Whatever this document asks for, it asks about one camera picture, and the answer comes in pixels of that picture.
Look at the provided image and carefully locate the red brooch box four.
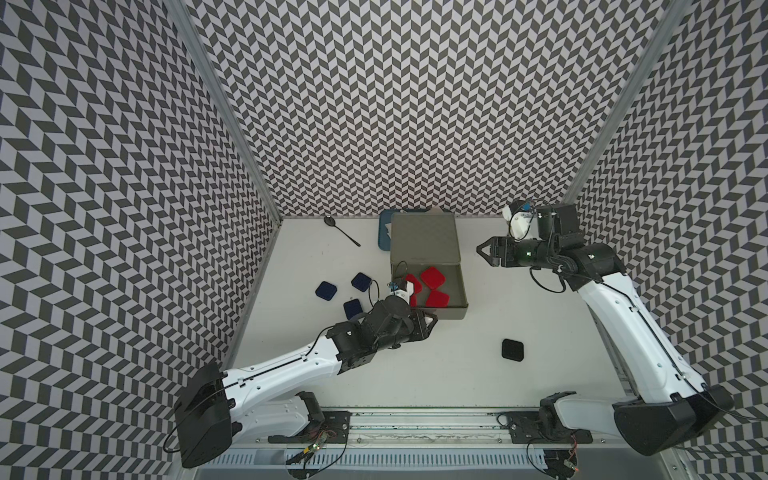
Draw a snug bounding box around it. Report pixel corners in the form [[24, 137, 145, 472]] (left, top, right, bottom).
[[405, 274, 423, 294]]

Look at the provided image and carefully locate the aluminium corner post right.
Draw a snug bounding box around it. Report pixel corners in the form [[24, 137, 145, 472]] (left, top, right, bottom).
[[562, 0, 693, 203]]

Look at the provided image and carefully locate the three-tier drawer cabinet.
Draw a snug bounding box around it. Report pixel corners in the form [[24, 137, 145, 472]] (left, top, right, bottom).
[[390, 212, 461, 266]]

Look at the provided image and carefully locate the navy brooch box one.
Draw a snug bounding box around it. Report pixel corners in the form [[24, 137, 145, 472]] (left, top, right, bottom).
[[315, 281, 338, 301]]

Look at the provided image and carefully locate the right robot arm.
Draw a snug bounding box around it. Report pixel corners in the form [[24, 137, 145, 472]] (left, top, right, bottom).
[[476, 200, 735, 456]]

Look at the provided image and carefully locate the navy brooch box three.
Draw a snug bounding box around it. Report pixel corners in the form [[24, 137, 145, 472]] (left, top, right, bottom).
[[343, 299, 363, 320]]

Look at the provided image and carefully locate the red brooch box one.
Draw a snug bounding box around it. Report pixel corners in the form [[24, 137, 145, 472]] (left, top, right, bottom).
[[420, 266, 446, 290]]

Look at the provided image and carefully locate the black spoon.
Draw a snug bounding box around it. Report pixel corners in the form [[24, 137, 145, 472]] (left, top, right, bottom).
[[323, 216, 361, 248]]

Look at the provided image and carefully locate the grey top drawer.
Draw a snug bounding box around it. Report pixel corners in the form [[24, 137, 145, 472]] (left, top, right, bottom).
[[391, 261, 469, 320]]

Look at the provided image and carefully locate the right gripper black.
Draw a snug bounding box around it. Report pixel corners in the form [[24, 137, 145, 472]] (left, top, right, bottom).
[[476, 235, 557, 268]]

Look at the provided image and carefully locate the aluminium corner post left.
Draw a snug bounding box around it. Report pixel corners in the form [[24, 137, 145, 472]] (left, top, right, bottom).
[[164, 0, 282, 224]]

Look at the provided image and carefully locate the black brooch box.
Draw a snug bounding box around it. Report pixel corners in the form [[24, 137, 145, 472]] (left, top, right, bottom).
[[501, 339, 525, 362]]

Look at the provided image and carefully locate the front aluminium rail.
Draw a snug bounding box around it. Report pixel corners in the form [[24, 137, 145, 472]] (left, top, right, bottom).
[[170, 408, 694, 479]]

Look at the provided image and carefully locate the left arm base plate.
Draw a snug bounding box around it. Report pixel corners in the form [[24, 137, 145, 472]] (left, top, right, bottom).
[[268, 410, 352, 445]]

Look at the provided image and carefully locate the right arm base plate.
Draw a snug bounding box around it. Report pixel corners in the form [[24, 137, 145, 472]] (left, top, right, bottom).
[[496, 410, 594, 445]]

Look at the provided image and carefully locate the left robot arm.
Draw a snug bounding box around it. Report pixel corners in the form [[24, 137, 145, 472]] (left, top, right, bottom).
[[171, 295, 438, 469]]

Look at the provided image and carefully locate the navy brooch box two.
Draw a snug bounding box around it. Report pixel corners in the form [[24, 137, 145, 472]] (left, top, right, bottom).
[[351, 272, 373, 292]]

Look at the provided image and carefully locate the aluminium corner post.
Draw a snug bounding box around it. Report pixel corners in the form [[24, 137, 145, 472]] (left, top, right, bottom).
[[164, 0, 282, 224], [562, 0, 693, 203]]

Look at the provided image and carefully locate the red brooch box two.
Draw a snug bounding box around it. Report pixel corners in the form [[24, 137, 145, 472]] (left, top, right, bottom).
[[425, 290, 450, 308]]

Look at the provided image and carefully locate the blue tray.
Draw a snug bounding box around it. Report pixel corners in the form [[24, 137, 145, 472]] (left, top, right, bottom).
[[378, 209, 398, 252]]

